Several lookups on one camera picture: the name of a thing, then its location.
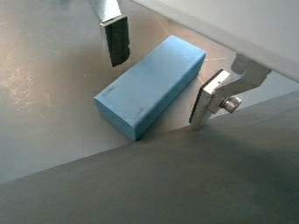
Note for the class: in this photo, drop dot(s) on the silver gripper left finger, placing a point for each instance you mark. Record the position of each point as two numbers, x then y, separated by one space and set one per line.
113 22

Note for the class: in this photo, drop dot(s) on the light blue rectangular block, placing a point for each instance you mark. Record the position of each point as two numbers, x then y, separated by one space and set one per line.
137 96

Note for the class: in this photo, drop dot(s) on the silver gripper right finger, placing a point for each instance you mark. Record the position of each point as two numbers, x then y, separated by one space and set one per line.
217 93

